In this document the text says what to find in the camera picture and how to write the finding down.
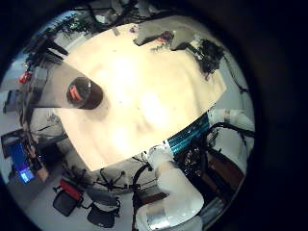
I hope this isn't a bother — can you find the teal lit equipment rack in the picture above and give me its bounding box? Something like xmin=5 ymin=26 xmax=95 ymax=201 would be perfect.
xmin=167 ymin=114 xmax=211 ymax=155

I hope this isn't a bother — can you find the dark brown cylindrical vase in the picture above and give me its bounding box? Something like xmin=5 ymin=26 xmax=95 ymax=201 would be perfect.
xmin=65 ymin=76 xmax=104 ymax=111

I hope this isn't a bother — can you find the green plant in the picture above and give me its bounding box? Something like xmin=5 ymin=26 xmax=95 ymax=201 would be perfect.
xmin=54 ymin=14 xmax=94 ymax=37

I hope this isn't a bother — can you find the grey cabinet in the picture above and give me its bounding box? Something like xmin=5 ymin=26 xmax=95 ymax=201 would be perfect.
xmin=32 ymin=66 xmax=49 ymax=88

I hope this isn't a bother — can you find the laptop with blue screen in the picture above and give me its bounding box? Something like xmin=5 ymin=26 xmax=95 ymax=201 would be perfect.
xmin=7 ymin=141 xmax=36 ymax=185

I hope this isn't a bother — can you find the grey office chair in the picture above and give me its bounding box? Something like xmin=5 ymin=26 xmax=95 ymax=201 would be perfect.
xmin=85 ymin=187 xmax=121 ymax=229

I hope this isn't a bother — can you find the black cable bundle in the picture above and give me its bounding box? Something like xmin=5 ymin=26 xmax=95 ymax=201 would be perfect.
xmin=179 ymin=141 xmax=210 ymax=181

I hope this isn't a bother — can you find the brown wooden desk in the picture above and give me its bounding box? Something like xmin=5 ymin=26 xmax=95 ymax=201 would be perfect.
xmin=205 ymin=150 xmax=245 ymax=195

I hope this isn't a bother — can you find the black and red office chair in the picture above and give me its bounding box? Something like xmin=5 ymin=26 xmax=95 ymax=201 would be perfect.
xmin=52 ymin=179 xmax=85 ymax=218

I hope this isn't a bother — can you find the red box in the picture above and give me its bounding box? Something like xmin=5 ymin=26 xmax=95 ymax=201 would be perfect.
xmin=18 ymin=70 xmax=33 ymax=85

